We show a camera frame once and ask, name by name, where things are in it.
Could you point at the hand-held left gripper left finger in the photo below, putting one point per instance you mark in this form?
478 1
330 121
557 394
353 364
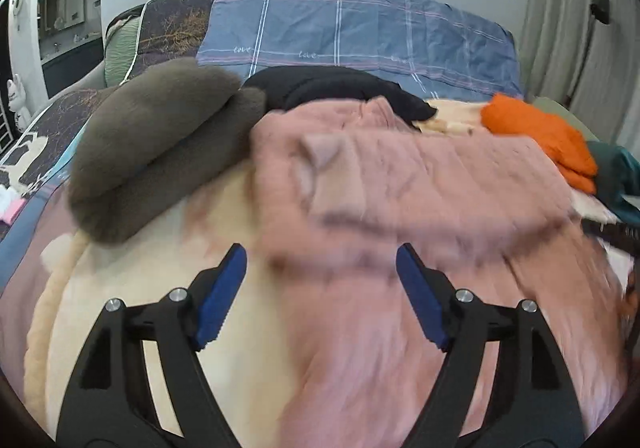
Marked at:
222 298

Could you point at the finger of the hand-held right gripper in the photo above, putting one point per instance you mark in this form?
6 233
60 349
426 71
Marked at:
615 235

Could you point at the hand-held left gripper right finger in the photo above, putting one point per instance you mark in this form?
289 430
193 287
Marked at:
419 298

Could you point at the pink quilted fleece garment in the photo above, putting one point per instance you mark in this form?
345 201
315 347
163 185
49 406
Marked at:
400 167

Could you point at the teal garment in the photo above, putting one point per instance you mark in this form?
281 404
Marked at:
617 177

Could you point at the cream fleece blanket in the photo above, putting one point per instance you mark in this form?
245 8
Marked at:
150 268

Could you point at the orange garment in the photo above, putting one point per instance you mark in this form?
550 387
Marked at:
540 132

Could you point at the grey-brown fluffy garment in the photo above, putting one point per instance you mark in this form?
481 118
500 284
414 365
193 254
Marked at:
160 142

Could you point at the black floor lamp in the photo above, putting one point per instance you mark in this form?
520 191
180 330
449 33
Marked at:
600 7

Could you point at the black garment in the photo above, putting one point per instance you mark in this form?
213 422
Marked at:
330 87

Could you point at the small pink cloth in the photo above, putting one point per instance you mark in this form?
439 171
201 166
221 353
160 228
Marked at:
11 210

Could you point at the dark cabinet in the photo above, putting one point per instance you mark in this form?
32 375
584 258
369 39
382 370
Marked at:
70 67

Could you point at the blue plaid quilt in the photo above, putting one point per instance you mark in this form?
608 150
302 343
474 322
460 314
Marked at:
350 27

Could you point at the dark printed bed cover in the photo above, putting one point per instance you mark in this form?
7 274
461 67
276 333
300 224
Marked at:
170 22

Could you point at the white cat figurine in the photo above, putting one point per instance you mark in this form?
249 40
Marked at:
16 100

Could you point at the wall mirror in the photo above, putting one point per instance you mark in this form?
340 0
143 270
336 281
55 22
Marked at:
60 7

